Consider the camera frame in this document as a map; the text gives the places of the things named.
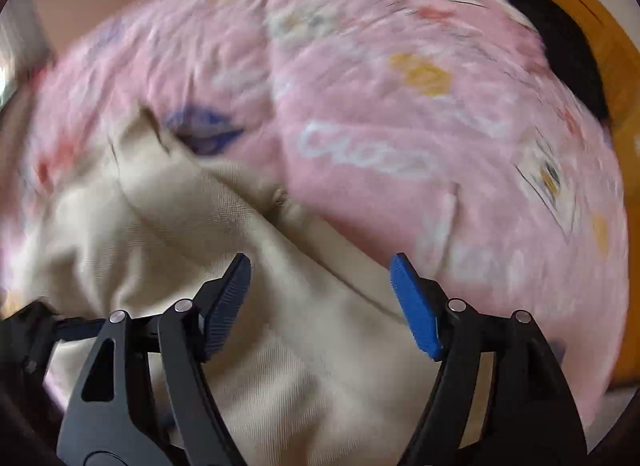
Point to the black cloth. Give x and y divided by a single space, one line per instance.
560 30

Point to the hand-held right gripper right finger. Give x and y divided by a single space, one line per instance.
415 306

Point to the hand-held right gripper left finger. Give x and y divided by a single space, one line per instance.
227 306

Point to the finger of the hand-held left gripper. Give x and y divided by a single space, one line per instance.
75 330

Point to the pink printed blanket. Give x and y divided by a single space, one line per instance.
375 120

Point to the yellow wooden bed frame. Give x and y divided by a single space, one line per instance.
590 0

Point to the cream zip hoodie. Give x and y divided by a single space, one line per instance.
300 371

